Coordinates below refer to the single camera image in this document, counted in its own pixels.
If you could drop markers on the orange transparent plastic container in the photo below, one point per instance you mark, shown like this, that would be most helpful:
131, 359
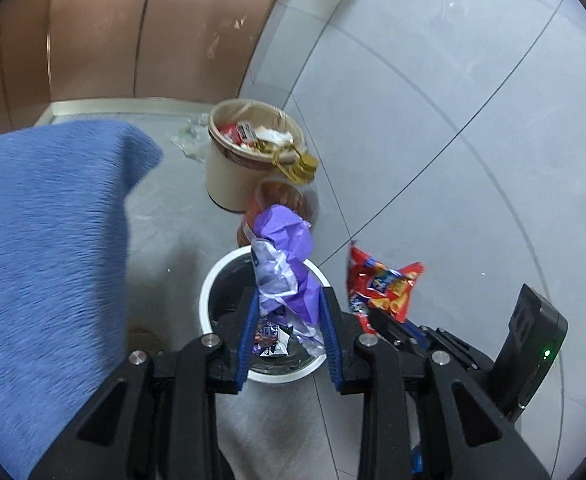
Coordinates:
298, 200

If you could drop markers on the dark red snack wrapper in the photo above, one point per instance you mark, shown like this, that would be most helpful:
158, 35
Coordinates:
268, 336

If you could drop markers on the white trash bin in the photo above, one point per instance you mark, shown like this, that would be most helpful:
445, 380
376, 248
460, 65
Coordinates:
213, 285

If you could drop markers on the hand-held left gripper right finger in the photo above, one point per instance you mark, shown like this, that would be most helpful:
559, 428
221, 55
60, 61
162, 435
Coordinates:
330, 340

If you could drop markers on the blue terry towel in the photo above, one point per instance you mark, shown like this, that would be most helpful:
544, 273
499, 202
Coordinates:
48, 260

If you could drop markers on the red snack bag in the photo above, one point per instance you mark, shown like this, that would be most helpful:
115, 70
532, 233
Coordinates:
373, 280

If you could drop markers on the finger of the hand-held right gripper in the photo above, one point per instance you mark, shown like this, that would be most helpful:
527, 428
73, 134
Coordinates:
397, 331

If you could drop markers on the purple plastic bag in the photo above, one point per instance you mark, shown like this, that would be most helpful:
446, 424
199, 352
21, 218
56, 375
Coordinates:
288, 240

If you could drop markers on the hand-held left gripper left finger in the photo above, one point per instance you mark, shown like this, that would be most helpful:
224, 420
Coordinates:
245, 340

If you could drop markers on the white crumpled paper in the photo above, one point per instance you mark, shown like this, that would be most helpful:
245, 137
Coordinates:
274, 136

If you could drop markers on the beige trash bin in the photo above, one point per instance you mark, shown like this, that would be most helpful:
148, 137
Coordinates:
228, 180

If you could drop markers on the clear crumpled plastic film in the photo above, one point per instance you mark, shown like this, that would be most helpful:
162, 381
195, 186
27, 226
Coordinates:
190, 137

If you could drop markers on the gold metallic lids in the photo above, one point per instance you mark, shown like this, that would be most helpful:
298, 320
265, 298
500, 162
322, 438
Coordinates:
300, 167

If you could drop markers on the copper cabinet front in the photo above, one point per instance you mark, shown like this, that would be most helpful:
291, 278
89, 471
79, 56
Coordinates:
98, 35

